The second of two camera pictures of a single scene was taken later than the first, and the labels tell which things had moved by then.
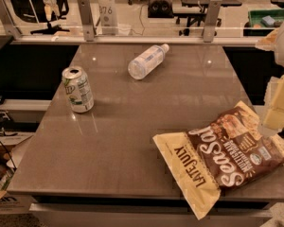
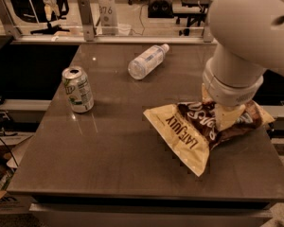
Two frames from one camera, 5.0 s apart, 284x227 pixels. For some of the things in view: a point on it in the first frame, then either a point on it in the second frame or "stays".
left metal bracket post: (5, 17) stays
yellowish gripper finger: (278, 108) to (232, 96)
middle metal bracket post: (87, 18) stays
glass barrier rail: (105, 35) stays
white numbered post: (109, 20) stays
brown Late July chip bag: (224, 150) to (190, 129)
